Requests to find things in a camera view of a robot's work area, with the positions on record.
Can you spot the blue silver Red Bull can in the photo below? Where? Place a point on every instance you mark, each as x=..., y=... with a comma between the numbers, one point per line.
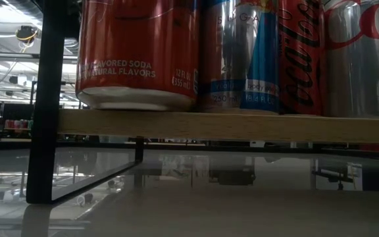
x=242, y=66

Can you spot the red Fanta strawberry can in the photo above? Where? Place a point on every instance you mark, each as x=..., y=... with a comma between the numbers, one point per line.
x=137, y=49

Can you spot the red Coca-Cola Star Wars can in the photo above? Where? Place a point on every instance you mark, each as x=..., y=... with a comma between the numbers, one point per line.
x=301, y=66

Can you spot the silver Diet Coke can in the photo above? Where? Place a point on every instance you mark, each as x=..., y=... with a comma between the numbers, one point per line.
x=360, y=82

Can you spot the light wooden shelf board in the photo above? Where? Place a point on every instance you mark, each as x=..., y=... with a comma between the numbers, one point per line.
x=209, y=126

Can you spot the black yellow ceiling fixture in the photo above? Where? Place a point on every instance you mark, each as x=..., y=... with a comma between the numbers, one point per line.
x=26, y=33

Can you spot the long ceiling light bar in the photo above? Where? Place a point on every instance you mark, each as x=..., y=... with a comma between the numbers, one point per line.
x=12, y=55

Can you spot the black metal shelf frame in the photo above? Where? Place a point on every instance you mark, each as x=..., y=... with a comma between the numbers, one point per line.
x=46, y=98

